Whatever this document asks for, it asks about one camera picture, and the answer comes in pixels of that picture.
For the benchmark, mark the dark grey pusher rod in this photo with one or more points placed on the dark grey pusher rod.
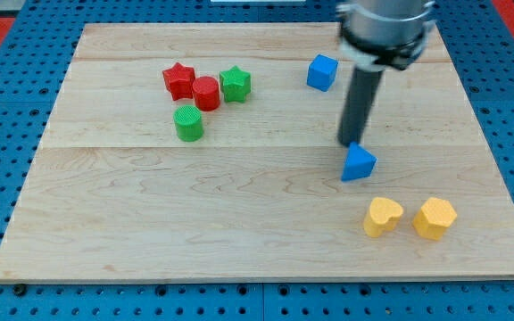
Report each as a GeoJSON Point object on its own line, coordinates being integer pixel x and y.
{"type": "Point", "coordinates": [358, 103]}

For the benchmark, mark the blue cube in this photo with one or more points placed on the blue cube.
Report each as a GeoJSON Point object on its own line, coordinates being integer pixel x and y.
{"type": "Point", "coordinates": [322, 72]}

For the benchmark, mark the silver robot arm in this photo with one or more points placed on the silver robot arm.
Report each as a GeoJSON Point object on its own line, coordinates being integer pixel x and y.
{"type": "Point", "coordinates": [377, 35]}

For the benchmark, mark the blue triangle block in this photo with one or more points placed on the blue triangle block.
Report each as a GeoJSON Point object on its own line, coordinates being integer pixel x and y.
{"type": "Point", "coordinates": [359, 163]}

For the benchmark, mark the green star block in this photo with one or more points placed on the green star block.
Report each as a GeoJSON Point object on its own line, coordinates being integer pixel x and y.
{"type": "Point", "coordinates": [235, 84]}

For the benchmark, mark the yellow heart block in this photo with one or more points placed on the yellow heart block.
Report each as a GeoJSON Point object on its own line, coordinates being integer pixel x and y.
{"type": "Point", "coordinates": [383, 215]}

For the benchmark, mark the yellow pentagon block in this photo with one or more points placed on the yellow pentagon block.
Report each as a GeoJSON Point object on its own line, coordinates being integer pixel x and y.
{"type": "Point", "coordinates": [433, 219]}

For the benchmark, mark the red cylinder block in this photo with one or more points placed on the red cylinder block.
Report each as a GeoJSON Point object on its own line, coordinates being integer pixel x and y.
{"type": "Point", "coordinates": [206, 92]}

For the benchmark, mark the green cylinder block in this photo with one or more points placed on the green cylinder block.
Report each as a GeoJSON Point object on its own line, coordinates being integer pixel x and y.
{"type": "Point", "coordinates": [188, 123]}

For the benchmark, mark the red star block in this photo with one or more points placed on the red star block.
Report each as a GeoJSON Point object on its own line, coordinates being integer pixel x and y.
{"type": "Point", "coordinates": [179, 80]}

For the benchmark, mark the wooden board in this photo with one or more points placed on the wooden board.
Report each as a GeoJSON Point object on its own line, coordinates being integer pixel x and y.
{"type": "Point", "coordinates": [113, 196]}

